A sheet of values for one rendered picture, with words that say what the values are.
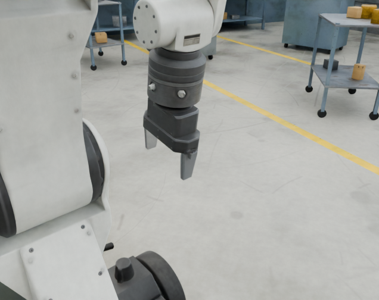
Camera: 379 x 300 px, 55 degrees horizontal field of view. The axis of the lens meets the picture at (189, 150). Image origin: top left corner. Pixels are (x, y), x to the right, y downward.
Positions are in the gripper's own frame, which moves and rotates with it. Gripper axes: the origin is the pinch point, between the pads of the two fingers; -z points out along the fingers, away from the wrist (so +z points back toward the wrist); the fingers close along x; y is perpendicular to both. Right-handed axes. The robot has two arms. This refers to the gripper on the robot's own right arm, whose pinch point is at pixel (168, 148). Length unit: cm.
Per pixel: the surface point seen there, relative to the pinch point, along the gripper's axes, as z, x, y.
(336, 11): -87, 238, -510
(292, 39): -148, 293, -502
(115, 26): -187, 558, -322
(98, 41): -146, 404, -203
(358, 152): -110, 36, -220
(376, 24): -36, 87, -289
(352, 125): -116, 64, -266
